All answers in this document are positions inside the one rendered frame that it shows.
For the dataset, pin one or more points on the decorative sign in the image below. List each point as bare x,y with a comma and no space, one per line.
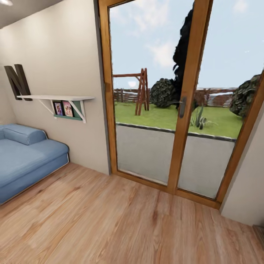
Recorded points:
18,81

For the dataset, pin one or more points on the picture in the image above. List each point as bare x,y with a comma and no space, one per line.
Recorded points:
58,108
67,108

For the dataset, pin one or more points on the sofa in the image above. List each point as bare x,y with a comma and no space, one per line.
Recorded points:
26,158

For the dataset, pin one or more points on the door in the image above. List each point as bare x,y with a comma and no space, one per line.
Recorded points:
184,84

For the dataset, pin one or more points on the shelf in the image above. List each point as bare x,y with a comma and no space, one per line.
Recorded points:
75,101

